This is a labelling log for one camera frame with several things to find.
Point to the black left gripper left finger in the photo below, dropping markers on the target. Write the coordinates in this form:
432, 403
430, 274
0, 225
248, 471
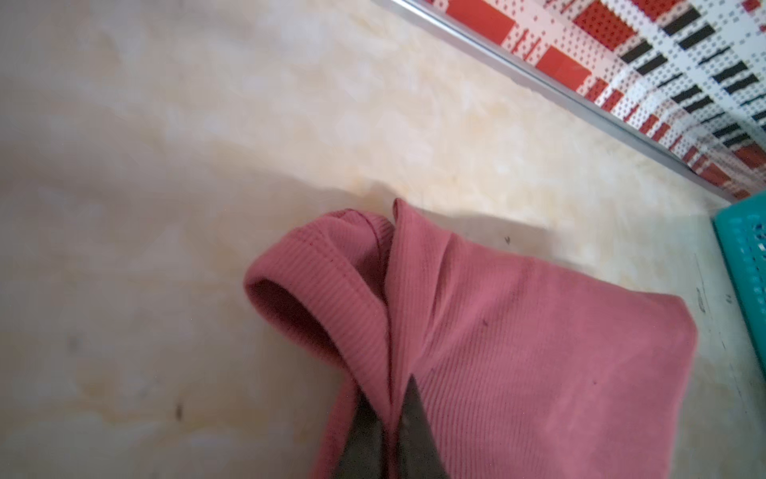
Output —
363, 452

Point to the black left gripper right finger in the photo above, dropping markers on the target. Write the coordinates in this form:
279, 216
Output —
418, 456

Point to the pink ribbed tank top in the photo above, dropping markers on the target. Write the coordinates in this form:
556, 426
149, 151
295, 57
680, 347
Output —
525, 369

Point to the teal plastic basket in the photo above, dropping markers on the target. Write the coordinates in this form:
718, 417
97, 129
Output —
740, 230

